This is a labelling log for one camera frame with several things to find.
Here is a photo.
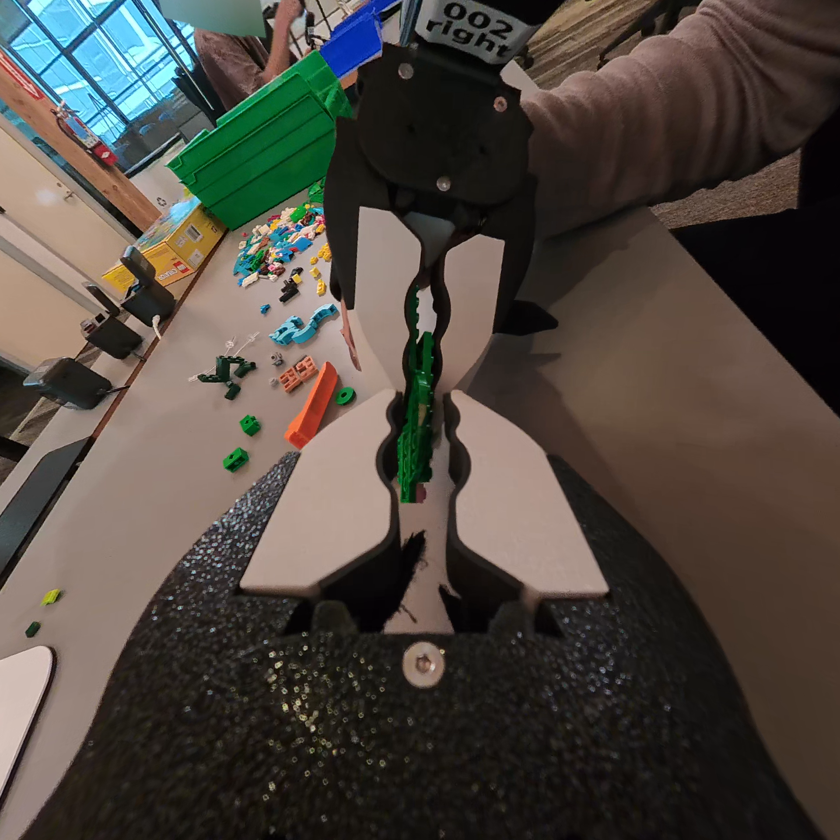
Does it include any blue plastic bin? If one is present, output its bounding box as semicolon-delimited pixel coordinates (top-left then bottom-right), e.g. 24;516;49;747
318;0;401;80

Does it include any red fire extinguisher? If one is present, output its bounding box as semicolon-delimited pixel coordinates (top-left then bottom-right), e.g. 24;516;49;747
52;101;119;168

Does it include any orange brick separator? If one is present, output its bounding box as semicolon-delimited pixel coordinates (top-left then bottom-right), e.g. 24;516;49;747
284;362;339;450

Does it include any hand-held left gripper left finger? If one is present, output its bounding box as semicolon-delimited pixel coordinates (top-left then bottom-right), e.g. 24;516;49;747
238;388;404;598

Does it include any person's right hand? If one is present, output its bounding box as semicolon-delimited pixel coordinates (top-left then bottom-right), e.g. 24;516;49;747
339;298;363;373

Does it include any pile of mixed lego bricks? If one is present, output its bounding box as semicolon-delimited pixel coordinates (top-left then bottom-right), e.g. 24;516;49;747
233;203;332;290

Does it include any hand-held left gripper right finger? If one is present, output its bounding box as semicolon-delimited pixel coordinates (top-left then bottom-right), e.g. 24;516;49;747
446;389;611;603

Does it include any black charger dock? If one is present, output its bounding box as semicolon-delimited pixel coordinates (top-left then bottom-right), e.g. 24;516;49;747
23;356;114;411
120;246;177;327
80;283;144;360

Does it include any white recycling bin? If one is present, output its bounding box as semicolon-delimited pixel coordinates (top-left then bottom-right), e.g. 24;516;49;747
125;164;198;227

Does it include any white door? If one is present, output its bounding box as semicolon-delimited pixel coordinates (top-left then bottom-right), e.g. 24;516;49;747
0;125;135;355

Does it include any yellow lego box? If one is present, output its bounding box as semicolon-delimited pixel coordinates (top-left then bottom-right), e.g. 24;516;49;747
101;202;227;293

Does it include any black flat panel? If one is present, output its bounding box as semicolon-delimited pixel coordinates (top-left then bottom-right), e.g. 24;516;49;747
0;436;93;578

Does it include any green lego assembly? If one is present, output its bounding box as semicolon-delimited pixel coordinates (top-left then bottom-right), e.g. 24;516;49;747
395;285;439;505

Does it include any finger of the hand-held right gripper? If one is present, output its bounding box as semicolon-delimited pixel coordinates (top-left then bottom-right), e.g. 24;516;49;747
433;235;508;389
353;205;426;389

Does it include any large window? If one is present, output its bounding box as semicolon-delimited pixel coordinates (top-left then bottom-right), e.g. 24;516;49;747
0;0;217;142

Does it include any stack of green plastic bins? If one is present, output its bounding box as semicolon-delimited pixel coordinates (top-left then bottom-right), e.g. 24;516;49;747
164;49;358;231

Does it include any person's right forearm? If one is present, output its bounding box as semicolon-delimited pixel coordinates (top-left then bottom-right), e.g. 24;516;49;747
521;0;840;240

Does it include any dark green lego figure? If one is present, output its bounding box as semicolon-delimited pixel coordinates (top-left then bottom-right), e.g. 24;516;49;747
188;335;260;401

